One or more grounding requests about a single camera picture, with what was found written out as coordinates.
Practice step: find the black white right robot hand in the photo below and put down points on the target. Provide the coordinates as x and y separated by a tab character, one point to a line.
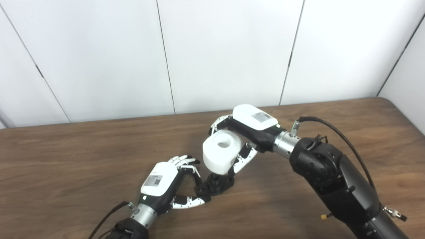
255	122

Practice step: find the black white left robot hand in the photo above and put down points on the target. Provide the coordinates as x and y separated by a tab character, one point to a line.
159	182

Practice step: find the round white plastic piece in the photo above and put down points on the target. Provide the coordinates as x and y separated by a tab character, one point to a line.
215	159

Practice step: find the black plastic holder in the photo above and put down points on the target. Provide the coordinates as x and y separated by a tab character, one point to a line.
215	186

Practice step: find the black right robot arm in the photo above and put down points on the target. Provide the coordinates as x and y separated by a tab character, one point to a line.
338	179

